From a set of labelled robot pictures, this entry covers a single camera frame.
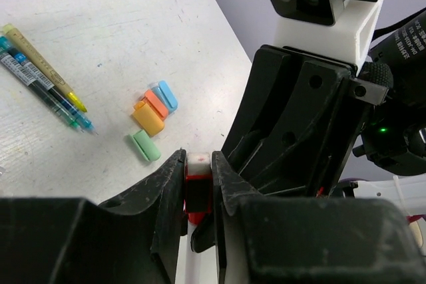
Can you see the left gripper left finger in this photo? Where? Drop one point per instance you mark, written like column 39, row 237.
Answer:
column 131, row 238

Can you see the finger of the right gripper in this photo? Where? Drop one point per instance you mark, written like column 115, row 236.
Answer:
column 270, row 84

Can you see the blue pen cap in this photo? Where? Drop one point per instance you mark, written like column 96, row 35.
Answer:
column 166, row 96

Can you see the orange pen cap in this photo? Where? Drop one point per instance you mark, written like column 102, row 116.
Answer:
column 156, row 104

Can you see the yellow pen cap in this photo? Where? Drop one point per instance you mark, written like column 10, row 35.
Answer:
column 148, row 119

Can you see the red pen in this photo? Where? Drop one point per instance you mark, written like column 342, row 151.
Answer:
column 197, row 204

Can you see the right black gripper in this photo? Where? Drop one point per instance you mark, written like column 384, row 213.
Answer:
column 295, row 156

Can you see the yellow barrel pen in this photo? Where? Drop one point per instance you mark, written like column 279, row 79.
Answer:
column 25, row 46

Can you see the blue capped pen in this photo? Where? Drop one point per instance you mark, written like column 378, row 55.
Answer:
column 81, row 119

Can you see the green pen cap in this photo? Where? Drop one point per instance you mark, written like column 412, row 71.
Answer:
column 143, row 145

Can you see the teal thin pen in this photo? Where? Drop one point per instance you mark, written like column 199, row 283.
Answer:
column 37, row 89

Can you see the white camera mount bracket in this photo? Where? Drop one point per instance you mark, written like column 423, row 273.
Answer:
column 348, row 40

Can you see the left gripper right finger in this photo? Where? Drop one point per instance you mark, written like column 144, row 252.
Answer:
column 265, row 239

